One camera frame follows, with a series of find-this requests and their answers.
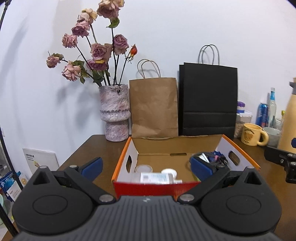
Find grey braided cable bundle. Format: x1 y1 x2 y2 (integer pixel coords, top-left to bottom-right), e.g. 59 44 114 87
191 151 230 167

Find cream yellow thermos jug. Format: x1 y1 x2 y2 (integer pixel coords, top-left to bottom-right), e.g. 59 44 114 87
278 77 296 154

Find grey ceramic bowl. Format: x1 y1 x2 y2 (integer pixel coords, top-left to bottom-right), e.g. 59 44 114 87
263 127 281 148

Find red orange cardboard box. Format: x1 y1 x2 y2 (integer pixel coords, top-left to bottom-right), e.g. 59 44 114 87
111 135 260 198

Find yellow bear mug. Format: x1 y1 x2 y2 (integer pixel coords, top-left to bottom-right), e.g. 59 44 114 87
241 123 269 147

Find blue drink can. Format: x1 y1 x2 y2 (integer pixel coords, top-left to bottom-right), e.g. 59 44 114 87
255 103 268 128

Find clear bottle blue cap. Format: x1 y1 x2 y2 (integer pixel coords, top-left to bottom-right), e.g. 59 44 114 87
268 87 276 128

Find white tape roll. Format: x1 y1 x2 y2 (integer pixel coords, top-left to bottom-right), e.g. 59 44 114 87
135 165 153 173

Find white storage container purple lid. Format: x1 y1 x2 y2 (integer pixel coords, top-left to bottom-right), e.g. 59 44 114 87
234 101 252 138

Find pink marbled ceramic vase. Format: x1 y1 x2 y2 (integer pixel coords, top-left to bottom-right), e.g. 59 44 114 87
99 84 131 142

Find black paper bag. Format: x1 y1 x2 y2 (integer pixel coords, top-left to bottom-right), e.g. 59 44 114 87
178 44 238 138

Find brown paper bag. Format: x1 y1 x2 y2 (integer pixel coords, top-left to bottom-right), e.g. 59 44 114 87
129 59 178 138

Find dried pink rose bouquet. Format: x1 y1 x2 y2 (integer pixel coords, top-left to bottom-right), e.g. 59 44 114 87
46 1 137 87

